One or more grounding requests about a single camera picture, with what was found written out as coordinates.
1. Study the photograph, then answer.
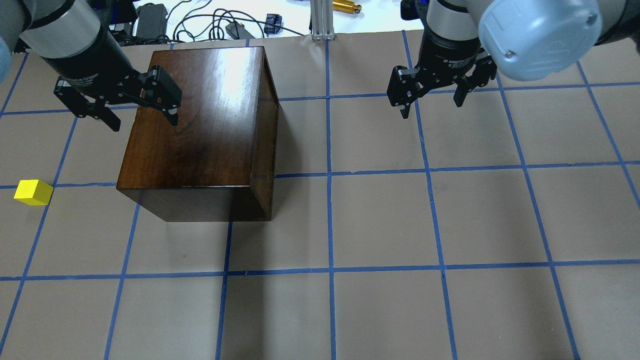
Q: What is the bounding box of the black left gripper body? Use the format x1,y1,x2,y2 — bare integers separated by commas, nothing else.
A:
43,30,148,109

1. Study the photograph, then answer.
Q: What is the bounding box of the dark wooden drawer cabinet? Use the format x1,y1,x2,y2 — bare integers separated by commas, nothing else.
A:
116,47,280,223

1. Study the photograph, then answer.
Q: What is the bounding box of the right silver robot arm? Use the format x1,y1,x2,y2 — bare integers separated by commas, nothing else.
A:
386,0,639,118

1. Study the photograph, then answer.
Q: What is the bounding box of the gold cylindrical tool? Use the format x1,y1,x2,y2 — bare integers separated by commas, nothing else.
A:
332,0,362,14

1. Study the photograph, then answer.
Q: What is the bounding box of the black power adapter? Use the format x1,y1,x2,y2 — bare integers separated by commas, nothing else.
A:
135,3,169,39

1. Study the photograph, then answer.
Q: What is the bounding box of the aluminium frame post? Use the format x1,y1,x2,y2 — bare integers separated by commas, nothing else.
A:
310,0,336,41

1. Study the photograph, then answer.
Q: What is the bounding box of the yellow cube block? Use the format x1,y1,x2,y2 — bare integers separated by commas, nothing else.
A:
13,178,54,207

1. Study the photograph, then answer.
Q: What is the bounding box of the small blue connector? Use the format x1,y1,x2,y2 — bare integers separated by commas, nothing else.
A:
263,13,282,35

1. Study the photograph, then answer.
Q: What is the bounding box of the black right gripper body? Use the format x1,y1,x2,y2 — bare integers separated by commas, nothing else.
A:
416,20,483,92

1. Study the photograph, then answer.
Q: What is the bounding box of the black cable bundle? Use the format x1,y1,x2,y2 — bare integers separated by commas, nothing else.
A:
165,0,306,42

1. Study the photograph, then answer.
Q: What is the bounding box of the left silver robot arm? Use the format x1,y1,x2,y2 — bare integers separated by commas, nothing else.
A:
1,0,182,132

